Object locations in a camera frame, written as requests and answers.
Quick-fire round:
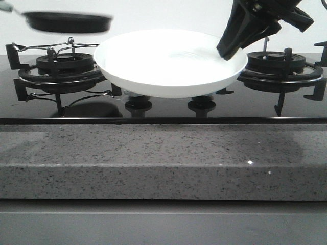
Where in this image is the white round plate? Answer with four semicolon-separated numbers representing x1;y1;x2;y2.
94;30;248;98

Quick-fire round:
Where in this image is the black burner grate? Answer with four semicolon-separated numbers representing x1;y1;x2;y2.
5;37;113;95
238;37;326;101

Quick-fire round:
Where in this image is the silver right stove knob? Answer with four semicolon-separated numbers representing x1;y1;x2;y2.
192;93;216;100

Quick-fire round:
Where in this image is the black frying pan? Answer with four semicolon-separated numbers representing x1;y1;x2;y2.
1;1;114;34

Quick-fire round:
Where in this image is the black glass cooktop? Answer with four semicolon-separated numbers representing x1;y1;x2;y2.
1;55;326;125

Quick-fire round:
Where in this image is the grey cabinet front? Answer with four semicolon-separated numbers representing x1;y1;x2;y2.
1;200;326;244

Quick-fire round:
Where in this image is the black left gas burner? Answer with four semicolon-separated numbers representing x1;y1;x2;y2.
36;53;94;75

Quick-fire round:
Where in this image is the silver stove knob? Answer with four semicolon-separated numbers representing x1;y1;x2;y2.
192;93;216;100
123;90;143;97

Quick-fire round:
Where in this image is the silver left stove knob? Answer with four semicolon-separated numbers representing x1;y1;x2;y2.
123;90;143;97

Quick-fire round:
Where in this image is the black gas burner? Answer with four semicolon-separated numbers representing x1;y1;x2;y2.
246;51;306;74
36;53;94;75

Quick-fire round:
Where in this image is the black left burner grate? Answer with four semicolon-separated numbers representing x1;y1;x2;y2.
5;37;113;95

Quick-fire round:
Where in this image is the black right burner grate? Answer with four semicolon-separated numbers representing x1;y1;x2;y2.
238;37;326;101

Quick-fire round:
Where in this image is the black right gas burner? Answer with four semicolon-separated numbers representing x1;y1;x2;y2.
246;51;306;74

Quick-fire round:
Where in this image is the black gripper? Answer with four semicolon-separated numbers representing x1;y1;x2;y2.
217;0;314;60

